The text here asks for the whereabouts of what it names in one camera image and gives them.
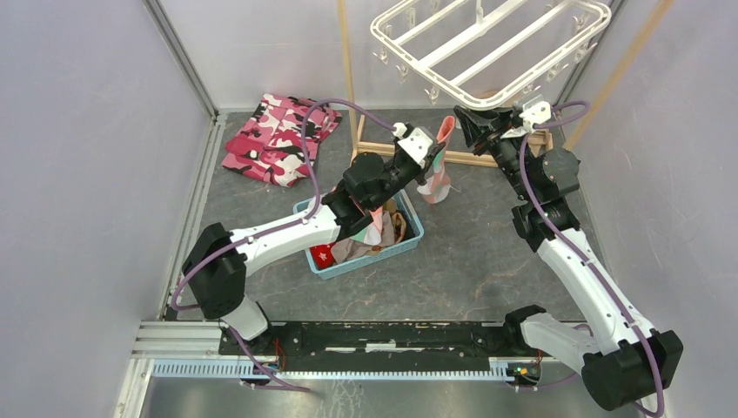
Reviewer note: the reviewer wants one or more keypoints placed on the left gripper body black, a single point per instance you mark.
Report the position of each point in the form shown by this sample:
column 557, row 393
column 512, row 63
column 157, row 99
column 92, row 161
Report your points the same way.
column 399, row 175

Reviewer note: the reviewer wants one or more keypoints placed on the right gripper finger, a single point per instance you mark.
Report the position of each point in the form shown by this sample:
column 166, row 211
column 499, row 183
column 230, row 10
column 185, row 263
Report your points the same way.
column 477, row 140
column 479, row 122

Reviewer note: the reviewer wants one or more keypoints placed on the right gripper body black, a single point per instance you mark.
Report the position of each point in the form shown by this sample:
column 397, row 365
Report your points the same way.
column 506, row 150

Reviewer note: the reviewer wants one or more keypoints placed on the pink sock green patches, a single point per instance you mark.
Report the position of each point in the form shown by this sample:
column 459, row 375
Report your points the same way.
column 438, row 183

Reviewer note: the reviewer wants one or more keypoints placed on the white clip hanger frame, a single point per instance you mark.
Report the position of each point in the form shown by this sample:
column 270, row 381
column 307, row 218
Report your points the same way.
column 464, row 48

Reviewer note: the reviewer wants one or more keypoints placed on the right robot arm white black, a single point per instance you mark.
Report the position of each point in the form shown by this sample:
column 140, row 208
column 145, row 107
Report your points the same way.
column 619, row 354

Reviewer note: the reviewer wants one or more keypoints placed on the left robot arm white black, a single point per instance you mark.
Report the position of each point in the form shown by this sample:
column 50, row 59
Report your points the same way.
column 217, row 266

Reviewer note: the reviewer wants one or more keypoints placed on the brown beige socks pile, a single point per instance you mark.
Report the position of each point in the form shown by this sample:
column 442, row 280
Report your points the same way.
column 394, row 231

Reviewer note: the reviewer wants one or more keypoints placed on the beige cloth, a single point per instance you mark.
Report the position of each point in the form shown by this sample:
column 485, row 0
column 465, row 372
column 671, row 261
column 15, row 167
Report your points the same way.
column 508, row 101

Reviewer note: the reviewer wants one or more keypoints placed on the blue plastic basket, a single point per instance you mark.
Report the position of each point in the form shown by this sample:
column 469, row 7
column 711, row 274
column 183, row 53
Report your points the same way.
column 414, row 233

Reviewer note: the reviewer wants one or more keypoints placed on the red sock white stars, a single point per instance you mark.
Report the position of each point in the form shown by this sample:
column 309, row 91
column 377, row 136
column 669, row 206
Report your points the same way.
column 322, row 256

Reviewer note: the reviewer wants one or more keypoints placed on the pink camouflage cloth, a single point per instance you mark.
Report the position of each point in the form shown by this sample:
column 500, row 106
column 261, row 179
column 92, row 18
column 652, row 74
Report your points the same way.
column 279, row 140

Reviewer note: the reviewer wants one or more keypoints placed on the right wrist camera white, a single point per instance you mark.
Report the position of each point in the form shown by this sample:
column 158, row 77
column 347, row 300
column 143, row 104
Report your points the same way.
column 531, row 112

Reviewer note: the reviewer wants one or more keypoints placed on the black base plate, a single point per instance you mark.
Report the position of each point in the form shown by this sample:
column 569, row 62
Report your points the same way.
column 389, row 346

